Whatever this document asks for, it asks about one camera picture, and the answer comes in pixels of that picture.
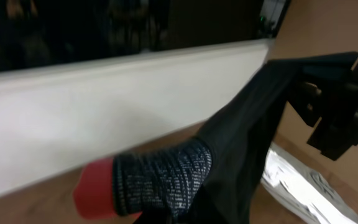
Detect white crumpled garment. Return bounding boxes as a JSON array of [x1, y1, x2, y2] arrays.
[[260, 143, 358, 224]]

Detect dark navy leggings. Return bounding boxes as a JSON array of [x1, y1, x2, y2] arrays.
[[73, 51, 358, 224]]

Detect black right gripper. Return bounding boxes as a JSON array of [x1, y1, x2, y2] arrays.
[[288, 52, 358, 161]]

